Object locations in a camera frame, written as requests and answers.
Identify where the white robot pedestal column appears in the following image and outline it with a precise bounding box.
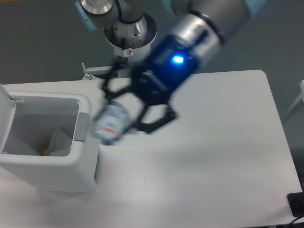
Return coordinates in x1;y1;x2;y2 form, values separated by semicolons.
104;12;157;64

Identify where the white metal base frame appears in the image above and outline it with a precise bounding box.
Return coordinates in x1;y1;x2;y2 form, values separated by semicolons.
82;63;112;80

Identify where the white open trash can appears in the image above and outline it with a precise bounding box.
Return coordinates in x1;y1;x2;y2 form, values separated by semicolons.
0;87;99;192

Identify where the crushed clear plastic bottle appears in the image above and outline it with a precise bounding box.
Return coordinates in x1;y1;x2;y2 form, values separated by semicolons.
91;101;133;145

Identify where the black pedestal cable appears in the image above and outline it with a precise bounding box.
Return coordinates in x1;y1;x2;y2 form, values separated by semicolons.
121;37;130;63

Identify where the black device at table edge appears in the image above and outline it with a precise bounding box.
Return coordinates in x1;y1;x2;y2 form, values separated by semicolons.
287;192;304;217

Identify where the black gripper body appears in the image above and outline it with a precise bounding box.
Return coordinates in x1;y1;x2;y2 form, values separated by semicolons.
131;35;199;106

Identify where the yellow and blue trash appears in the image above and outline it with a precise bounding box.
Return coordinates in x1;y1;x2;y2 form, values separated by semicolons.
38;148;46;154

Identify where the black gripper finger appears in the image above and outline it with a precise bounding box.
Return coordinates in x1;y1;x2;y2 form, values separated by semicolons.
126;103;177;134
101;60;135;102

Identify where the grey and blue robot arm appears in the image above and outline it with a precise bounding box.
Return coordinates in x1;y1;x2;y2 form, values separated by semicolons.
76;0;266;137

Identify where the white furniture leg at right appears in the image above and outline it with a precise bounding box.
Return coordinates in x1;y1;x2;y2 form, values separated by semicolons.
282;80;304;123

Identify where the clear plastic wrapper bag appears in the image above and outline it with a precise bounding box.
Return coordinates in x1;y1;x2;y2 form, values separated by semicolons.
42;128;72;157

